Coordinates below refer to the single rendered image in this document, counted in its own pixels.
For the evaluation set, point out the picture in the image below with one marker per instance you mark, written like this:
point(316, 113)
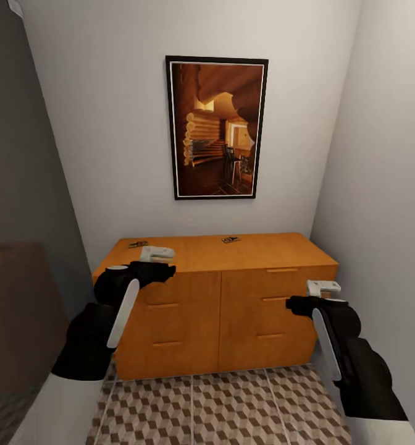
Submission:
point(216, 111)

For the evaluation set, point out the cabinet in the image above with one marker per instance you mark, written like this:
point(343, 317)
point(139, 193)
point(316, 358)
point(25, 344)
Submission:
point(224, 309)

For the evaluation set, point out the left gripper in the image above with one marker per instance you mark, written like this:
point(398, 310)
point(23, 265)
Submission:
point(158, 272)

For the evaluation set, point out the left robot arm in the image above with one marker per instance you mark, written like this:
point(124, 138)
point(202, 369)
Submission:
point(63, 411)

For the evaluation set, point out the door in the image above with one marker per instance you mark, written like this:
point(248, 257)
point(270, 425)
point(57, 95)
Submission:
point(45, 278)

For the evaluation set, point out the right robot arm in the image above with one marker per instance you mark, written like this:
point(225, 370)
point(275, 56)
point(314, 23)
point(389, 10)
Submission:
point(374, 414)

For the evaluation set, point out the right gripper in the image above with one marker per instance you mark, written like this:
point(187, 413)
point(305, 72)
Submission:
point(300, 304)

